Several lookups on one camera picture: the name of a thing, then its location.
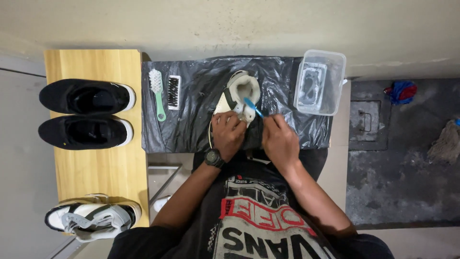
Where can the person's left hand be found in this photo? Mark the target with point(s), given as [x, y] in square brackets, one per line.
[226, 135]

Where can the person's right hand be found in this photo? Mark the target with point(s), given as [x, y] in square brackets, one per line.
[282, 144]

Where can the person's left fingers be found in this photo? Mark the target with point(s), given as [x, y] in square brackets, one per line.
[230, 118]

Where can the person's right fingers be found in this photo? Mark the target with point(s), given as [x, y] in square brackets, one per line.
[274, 124]

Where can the blue toothbrush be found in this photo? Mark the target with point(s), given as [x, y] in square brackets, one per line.
[252, 105]

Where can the white grey unlaced sneaker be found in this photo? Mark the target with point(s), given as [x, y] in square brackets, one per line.
[242, 88]

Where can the black plastic sheet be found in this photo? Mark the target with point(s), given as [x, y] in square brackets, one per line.
[194, 108]

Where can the black wristwatch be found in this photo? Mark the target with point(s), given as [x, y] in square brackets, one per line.
[213, 158]

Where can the white brush black bristles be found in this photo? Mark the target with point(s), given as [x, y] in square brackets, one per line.
[174, 91]

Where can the clear plastic container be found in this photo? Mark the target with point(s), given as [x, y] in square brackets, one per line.
[323, 86]

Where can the metal floor hatch cover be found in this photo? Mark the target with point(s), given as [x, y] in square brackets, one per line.
[364, 115]

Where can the black printed t-shirt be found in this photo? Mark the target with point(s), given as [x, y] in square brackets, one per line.
[251, 223]

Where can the white rounded object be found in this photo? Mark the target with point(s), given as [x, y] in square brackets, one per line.
[161, 203]

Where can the red and blue cloth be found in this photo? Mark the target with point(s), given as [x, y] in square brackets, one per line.
[401, 92]

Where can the yellow wooden table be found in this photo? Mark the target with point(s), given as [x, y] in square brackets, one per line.
[100, 172]

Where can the black sneaker white sole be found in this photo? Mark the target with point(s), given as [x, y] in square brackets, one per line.
[84, 132]
[86, 96]

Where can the white black sneaker grey laces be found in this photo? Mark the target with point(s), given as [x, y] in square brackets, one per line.
[93, 217]

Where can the metal frame bar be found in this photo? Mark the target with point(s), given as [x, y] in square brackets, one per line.
[166, 183]

